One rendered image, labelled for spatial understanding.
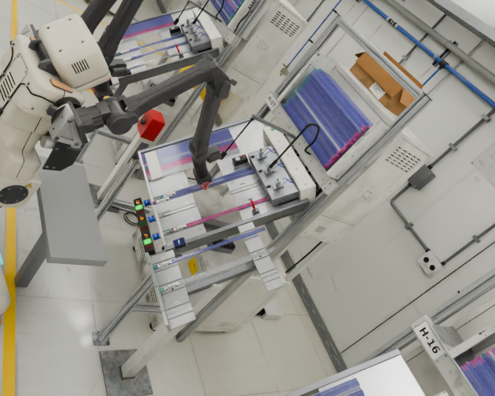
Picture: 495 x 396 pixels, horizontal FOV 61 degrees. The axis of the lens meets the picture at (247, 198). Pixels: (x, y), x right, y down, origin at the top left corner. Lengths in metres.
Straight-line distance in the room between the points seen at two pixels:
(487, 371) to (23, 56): 1.72
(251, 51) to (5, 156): 1.97
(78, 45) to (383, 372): 1.49
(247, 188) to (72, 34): 1.06
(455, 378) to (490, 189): 1.84
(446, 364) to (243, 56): 2.34
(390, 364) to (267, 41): 2.28
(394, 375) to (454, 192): 1.88
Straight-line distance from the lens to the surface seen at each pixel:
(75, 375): 2.31
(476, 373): 1.57
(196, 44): 3.06
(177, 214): 2.05
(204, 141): 1.73
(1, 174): 1.70
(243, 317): 2.79
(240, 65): 3.18
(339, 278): 3.63
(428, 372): 1.83
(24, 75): 1.51
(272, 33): 3.15
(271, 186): 2.01
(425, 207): 3.36
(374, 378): 1.68
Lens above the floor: 1.92
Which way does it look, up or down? 26 degrees down
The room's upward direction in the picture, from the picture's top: 42 degrees clockwise
